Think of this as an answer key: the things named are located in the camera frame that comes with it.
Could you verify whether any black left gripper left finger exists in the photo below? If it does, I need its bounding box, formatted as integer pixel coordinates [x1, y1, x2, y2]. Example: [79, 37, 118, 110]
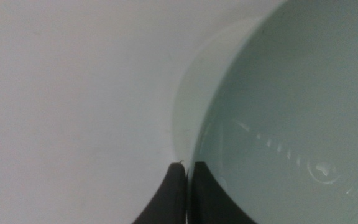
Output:
[131, 162, 188, 224]

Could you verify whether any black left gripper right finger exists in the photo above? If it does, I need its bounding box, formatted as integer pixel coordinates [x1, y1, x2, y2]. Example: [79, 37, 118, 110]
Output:
[188, 161, 258, 224]

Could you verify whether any pale green shallow bowl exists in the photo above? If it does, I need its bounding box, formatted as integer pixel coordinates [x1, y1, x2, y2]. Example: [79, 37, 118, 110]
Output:
[172, 0, 358, 224]

